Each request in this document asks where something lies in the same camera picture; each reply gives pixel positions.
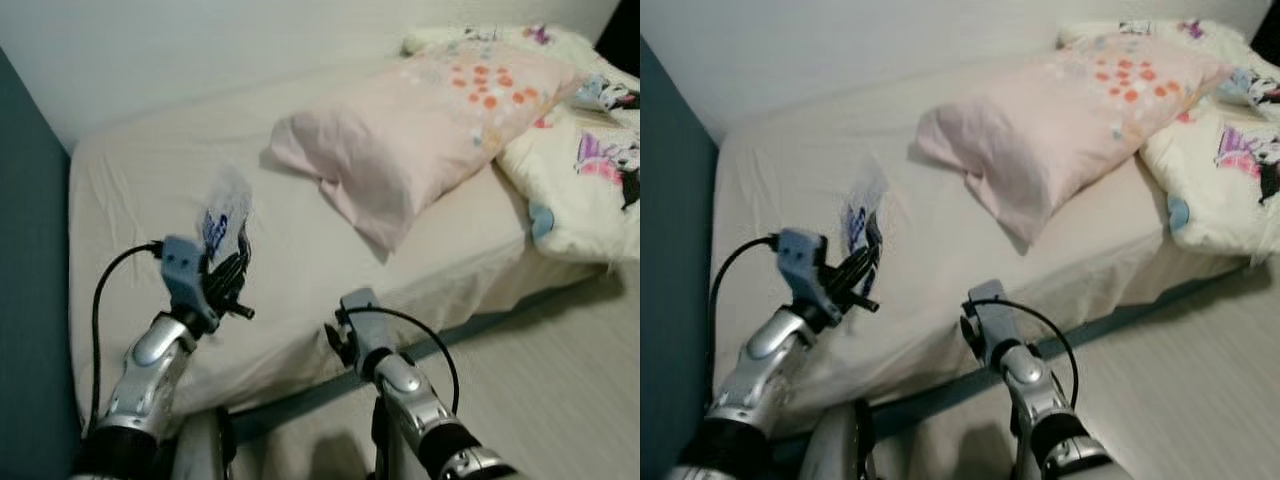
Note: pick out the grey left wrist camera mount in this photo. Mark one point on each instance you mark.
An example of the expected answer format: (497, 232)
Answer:
(805, 260)
(185, 270)

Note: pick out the grey robot left leg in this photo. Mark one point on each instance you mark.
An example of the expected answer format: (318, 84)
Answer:
(840, 450)
(200, 450)

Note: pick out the pink patterned pillow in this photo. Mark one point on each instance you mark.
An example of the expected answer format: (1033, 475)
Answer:
(400, 140)
(1040, 130)

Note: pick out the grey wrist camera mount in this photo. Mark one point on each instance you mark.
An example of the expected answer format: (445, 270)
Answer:
(362, 320)
(185, 270)
(990, 310)
(805, 260)

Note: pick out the grey robot right leg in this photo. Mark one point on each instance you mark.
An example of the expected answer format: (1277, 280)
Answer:
(382, 450)
(1022, 450)

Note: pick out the beige sheeted mattress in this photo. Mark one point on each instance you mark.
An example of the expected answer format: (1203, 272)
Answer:
(150, 170)
(790, 170)

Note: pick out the clear blue-printed plastic bag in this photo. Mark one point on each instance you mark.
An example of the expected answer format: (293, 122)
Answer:
(225, 205)
(862, 210)

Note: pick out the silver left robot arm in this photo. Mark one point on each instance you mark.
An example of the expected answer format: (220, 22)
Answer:
(770, 360)
(150, 370)

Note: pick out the blue padded headboard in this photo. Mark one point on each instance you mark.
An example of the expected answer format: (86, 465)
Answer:
(30, 250)
(675, 250)

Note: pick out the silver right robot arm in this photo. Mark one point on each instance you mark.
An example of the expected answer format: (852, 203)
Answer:
(1025, 370)
(400, 380)

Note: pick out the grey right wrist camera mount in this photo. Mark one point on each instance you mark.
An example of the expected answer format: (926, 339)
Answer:
(362, 320)
(990, 310)

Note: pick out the grey robot leg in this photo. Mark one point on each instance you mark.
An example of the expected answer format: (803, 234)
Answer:
(840, 450)
(200, 450)
(1022, 450)
(382, 450)

